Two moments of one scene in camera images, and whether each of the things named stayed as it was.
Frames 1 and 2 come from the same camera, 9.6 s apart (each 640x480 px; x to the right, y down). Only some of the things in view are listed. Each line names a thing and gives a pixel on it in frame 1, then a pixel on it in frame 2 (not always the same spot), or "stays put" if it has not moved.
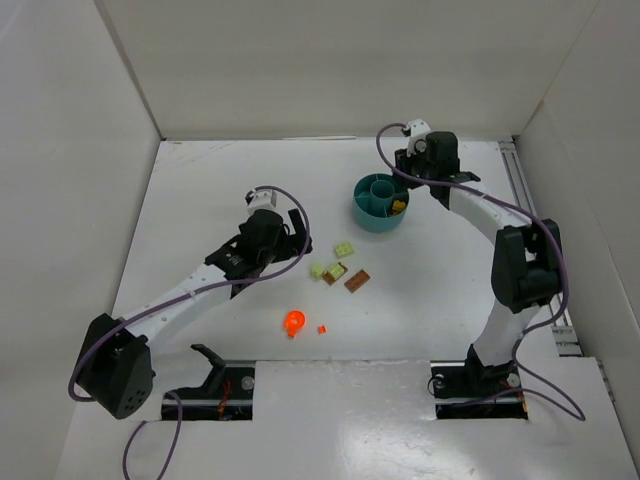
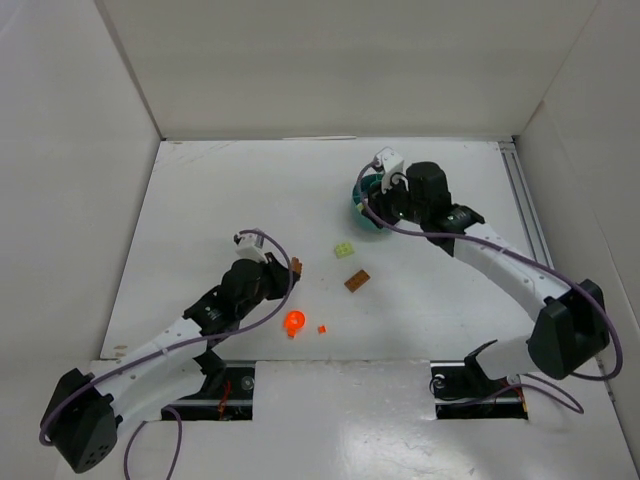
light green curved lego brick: x=345 y=248 stays put
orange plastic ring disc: x=295 y=319 stays put
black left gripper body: x=291 y=239 → x=279 y=276
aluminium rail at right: x=521 y=195 stays put
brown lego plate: x=330 y=280 → x=296 y=265
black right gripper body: x=403 y=163 → x=377 y=201
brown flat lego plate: x=357 y=281 stays put
